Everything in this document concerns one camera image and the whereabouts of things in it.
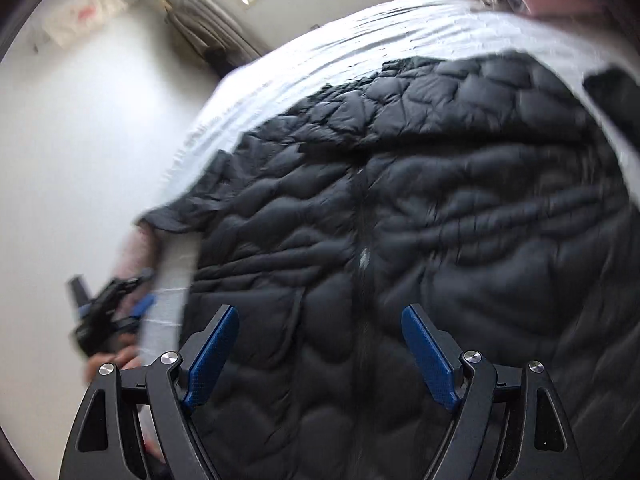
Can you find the grey curtain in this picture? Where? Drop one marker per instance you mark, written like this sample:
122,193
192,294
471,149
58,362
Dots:
210,25

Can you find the person's left hand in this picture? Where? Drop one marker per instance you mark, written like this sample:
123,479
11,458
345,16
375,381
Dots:
120,355

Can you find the black puffer jacket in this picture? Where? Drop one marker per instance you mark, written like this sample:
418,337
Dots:
400,200

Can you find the person's left forearm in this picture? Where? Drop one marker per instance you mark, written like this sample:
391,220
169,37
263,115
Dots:
136,250

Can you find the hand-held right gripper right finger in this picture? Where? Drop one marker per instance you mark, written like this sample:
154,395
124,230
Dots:
430,357

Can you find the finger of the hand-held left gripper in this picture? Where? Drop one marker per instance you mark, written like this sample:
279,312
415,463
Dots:
143,306

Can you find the white wall paper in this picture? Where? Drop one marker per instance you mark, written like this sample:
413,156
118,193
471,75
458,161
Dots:
85,17

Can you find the white tufted bedspread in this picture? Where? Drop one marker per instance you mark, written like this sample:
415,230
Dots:
350,45

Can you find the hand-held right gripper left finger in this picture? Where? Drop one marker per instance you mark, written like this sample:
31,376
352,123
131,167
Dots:
210,357

